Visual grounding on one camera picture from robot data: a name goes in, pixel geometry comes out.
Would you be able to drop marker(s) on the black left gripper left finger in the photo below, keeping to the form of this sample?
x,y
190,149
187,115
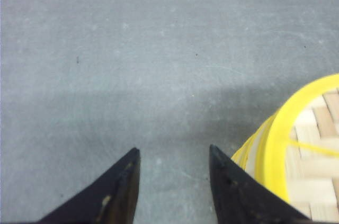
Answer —
x,y
112,198

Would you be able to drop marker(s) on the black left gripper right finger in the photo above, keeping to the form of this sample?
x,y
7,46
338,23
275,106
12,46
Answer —
x,y
238,198

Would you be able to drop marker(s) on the woven bamboo steamer lid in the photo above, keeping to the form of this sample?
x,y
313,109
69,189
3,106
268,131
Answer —
x,y
299,154

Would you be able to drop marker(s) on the bamboo steamer with one bun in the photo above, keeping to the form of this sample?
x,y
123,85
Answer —
x,y
250,155

